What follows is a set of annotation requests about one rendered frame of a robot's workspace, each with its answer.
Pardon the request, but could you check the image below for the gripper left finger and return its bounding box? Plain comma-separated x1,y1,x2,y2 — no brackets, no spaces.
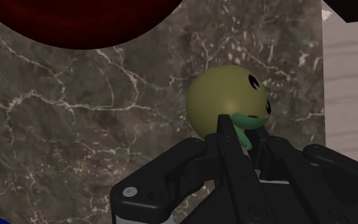
109,114,276,224

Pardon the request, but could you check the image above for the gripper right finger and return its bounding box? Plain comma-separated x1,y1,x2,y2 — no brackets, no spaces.
244,116,358,224

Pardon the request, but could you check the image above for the yellow round-headed green toy figure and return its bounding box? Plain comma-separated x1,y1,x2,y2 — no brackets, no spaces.
185,64,272,152

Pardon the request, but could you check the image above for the dark robot stand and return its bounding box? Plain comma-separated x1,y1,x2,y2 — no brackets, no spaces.
322,0,358,24

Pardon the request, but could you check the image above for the dark red round bowl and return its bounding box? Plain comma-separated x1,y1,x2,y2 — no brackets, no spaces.
0,0,184,50

